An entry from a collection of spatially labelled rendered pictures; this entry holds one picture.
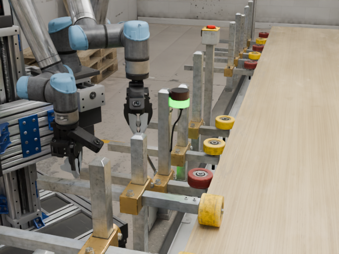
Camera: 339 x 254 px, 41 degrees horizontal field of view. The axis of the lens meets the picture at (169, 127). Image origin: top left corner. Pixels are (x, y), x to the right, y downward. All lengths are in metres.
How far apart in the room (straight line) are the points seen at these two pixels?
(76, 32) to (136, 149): 0.43
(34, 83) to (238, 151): 0.72
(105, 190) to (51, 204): 1.70
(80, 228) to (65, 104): 1.13
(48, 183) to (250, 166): 0.64
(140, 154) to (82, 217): 1.36
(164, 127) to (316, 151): 0.57
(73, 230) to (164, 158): 1.06
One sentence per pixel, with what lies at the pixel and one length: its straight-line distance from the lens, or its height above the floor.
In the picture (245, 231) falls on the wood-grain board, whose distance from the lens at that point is 1.20.
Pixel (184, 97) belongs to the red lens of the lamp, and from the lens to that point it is 1.37.
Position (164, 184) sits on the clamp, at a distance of 1.44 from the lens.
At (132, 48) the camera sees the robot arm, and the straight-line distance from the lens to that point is 1.35.
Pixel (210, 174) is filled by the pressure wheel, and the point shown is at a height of 0.91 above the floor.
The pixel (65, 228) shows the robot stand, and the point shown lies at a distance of 2.45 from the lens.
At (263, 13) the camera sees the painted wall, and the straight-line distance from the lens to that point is 9.38.
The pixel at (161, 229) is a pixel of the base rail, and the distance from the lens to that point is 1.54.
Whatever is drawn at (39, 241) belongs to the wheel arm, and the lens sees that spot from 1.08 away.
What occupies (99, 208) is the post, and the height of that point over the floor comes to 1.05.
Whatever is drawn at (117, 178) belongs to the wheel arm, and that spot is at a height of 0.85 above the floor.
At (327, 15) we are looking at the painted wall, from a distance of 9.41.
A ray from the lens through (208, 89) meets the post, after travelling 2.16.
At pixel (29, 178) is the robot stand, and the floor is 0.55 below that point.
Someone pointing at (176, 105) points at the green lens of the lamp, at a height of 1.12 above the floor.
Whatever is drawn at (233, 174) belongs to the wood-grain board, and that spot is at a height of 0.90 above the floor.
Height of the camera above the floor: 1.58
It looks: 22 degrees down
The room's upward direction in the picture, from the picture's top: 1 degrees clockwise
